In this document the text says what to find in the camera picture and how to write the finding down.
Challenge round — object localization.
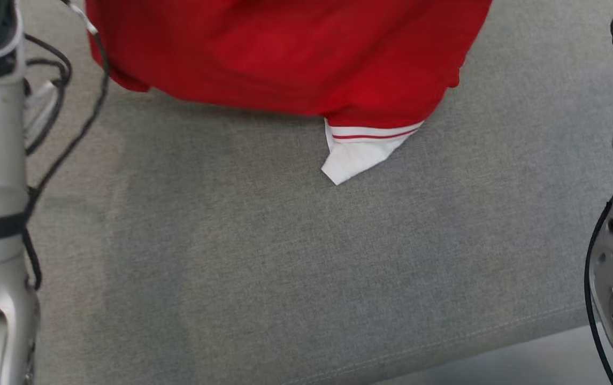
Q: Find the red garment white striped trim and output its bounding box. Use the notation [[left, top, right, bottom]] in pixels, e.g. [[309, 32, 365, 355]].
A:
[[85, 0, 494, 186]]

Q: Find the grey fabric sofa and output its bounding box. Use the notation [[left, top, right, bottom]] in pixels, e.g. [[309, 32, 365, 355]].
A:
[[18, 0, 613, 385]]

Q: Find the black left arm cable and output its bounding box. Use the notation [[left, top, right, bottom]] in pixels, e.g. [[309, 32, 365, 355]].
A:
[[24, 35, 73, 156]]

